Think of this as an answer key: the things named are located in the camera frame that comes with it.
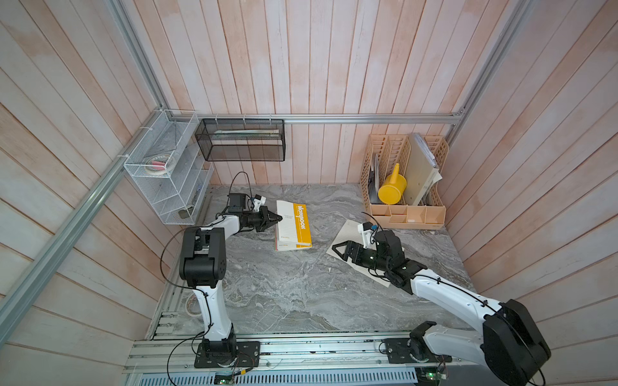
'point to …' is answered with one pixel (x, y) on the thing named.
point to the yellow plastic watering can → (393, 187)
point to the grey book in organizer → (374, 181)
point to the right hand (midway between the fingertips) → (339, 249)
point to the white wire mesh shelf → (175, 199)
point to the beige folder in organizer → (423, 171)
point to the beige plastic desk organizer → (391, 149)
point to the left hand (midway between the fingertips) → (282, 219)
